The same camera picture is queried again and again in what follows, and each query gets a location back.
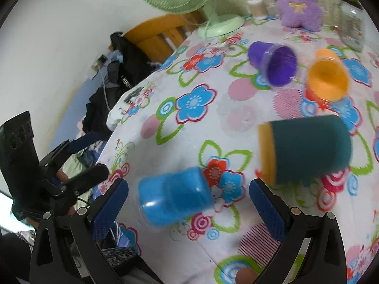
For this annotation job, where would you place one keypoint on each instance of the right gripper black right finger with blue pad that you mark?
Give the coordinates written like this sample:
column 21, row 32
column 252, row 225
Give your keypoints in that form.
column 324, row 260

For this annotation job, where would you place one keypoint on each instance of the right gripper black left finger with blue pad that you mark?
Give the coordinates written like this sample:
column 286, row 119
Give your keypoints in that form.
column 52, row 260

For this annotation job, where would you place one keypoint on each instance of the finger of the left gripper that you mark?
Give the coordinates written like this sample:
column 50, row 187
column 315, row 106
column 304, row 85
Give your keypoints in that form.
column 86, row 180
column 58, row 156

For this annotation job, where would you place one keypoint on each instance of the blue plastic cup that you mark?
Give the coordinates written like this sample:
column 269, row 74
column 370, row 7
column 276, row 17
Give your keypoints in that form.
column 169, row 198

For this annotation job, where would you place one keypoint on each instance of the orange plastic cup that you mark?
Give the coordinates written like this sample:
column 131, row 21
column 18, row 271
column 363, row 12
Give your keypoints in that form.
column 327, row 77

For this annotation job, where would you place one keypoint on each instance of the purple plastic cup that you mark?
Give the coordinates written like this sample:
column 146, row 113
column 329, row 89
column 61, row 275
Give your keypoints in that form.
column 277, row 63

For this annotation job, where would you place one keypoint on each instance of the person's left hand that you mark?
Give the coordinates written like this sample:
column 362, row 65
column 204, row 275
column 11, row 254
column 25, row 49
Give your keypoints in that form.
column 62, row 177

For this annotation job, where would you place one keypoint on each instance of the teal mug with yellow rim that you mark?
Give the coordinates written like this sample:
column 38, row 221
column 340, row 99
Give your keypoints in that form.
column 298, row 150

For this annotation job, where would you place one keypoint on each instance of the black clothes pile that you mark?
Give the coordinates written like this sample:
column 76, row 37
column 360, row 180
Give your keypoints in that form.
column 130, row 68

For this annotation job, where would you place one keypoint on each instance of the orange wooden chair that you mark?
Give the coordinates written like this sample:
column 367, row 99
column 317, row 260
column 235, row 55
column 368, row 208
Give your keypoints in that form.
column 159, row 37

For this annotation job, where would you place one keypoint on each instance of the floral tablecloth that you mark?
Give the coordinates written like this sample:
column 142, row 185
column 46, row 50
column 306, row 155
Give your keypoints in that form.
column 202, row 109

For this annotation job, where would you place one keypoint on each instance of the clear glass jar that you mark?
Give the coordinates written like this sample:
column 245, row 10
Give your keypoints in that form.
column 348, row 19

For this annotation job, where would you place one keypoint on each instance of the purple plush toy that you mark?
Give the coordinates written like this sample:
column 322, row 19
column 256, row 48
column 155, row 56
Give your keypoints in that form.
column 300, row 13

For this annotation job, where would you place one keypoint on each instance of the cotton swab container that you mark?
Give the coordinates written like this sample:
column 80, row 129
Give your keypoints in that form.
column 257, row 9

